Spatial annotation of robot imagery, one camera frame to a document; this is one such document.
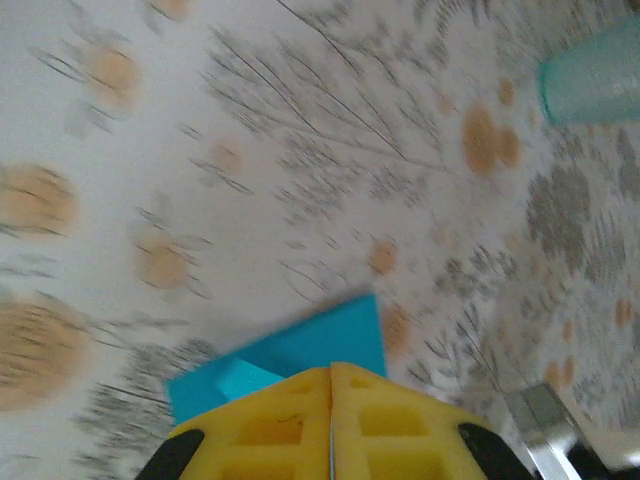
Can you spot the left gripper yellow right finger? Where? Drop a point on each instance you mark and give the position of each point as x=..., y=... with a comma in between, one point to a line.
x=390, y=450

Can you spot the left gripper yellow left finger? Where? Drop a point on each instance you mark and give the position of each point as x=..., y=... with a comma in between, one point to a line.
x=270, y=450

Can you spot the blue square paper sheet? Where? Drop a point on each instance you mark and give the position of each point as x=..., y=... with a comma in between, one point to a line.
x=320, y=340

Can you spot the floral table cover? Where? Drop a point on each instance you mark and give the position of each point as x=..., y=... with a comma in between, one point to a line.
x=300, y=210

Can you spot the teal plastic cup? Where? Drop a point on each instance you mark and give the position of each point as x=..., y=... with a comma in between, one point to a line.
x=595, y=75

